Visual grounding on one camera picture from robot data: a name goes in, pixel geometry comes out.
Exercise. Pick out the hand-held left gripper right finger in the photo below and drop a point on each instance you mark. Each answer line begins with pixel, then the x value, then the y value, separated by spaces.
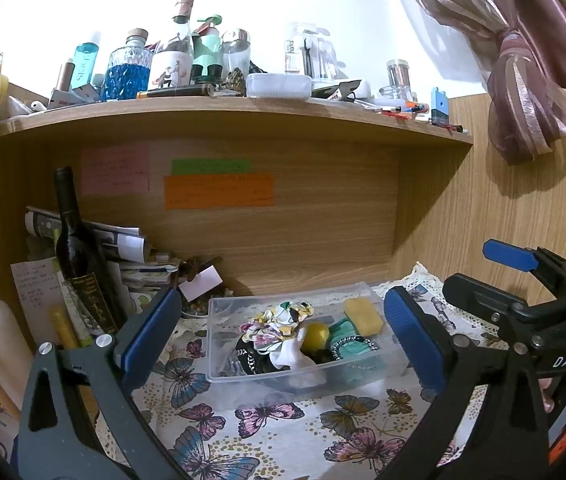
pixel 408 330

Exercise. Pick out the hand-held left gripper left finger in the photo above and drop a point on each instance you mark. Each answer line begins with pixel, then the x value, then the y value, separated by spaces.
pixel 145 340

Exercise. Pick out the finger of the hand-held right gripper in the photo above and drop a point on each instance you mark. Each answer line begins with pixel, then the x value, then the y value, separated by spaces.
pixel 478 295
pixel 508 255

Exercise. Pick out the yellow sponge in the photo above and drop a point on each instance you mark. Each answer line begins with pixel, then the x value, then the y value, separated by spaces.
pixel 363 317

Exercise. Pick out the teal green fabric pouch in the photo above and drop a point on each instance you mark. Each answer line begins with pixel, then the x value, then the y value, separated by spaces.
pixel 343 332

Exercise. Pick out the clear plastic container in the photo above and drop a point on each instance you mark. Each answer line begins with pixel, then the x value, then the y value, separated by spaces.
pixel 223 320

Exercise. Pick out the white cloth with black trim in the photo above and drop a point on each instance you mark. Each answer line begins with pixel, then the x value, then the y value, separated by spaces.
pixel 290 355

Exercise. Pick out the floral fabric scrunchie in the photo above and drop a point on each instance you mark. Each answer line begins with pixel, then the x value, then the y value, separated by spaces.
pixel 275 325

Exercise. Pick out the person's right hand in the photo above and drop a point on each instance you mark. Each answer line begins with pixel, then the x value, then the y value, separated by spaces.
pixel 546 395

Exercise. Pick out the stack of papers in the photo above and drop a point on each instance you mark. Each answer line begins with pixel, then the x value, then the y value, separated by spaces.
pixel 148 275

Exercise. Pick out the small white card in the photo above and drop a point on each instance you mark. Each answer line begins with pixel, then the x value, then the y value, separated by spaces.
pixel 200 284

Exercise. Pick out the yellow tube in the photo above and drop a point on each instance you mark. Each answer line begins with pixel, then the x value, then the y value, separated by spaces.
pixel 63 327

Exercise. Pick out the rolled magazines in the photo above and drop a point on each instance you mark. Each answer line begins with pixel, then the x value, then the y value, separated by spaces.
pixel 123 245

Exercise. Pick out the dark wine bottle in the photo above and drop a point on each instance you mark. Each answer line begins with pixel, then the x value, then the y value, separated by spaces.
pixel 70 250

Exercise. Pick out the white handwritten note paper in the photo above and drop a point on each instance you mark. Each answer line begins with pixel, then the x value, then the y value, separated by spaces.
pixel 33 285

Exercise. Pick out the butterfly printed tablecloth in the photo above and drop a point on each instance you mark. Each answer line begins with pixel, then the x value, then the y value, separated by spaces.
pixel 273 440

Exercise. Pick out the orange sticky note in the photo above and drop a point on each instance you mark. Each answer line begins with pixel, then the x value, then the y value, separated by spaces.
pixel 218 191

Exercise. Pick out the pink striped curtain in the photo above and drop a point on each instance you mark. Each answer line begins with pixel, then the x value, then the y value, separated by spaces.
pixel 523 85

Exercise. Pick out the white and blue packet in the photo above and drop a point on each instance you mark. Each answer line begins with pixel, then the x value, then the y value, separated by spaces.
pixel 3 435

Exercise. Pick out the pink sticky note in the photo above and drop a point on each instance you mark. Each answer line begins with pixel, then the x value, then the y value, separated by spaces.
pixel 113 170

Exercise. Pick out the green sticky note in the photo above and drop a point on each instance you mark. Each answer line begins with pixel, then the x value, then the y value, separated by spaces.
pixel 210 167

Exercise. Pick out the clear glass jar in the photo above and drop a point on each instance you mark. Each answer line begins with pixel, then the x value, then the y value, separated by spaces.
pixel 397 82

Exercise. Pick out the wooden shelf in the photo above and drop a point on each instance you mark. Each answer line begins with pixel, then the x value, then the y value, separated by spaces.
pixel 213 115

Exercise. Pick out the dark brown tube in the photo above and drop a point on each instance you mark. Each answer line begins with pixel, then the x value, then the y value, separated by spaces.
pixel 173 92

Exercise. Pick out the glass bottle with blue liquid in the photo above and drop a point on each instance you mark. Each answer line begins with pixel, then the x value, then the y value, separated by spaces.
pixel 125 80

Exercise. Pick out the tall clear bottle with cork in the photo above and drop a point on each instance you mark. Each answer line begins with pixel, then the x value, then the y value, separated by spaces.
pixel 170 70

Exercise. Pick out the small brown tube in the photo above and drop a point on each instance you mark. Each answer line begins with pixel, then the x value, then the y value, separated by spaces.
pixel 66 77

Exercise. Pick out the white plastic lidded box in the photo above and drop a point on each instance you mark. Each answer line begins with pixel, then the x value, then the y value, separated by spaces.
pixel 278 85

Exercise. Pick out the teal cylindrical bottle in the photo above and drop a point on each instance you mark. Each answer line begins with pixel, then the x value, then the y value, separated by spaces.
pixel 83 65

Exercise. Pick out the clear acrylic organiser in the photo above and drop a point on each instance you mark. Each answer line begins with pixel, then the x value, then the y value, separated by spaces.
pixel 310 52

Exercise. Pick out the mint green spray bottle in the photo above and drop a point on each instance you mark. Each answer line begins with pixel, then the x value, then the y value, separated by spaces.
pixel 207 50

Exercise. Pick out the glass jar with metal lid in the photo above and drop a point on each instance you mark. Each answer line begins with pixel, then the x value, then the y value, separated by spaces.
pixel 235 55

